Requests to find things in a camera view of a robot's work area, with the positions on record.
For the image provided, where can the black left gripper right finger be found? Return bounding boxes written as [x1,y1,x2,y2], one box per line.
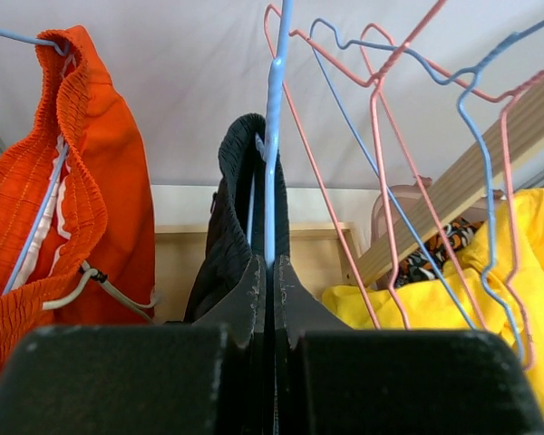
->
[273,256,544,434]

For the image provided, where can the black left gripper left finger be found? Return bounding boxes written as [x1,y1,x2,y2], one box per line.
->
[0,257,267,434]

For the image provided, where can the camouflage orange black shorts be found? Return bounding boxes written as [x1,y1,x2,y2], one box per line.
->
[393,217,482,288]

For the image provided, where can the yellow shorts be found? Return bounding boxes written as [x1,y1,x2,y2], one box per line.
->
[321,188,544,435]

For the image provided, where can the wooden clothes rack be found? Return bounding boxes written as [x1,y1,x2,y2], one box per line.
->
[151,76,544,322]

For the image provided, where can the pink plastic basket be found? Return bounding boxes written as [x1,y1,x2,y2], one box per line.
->
[389,177,488,251]

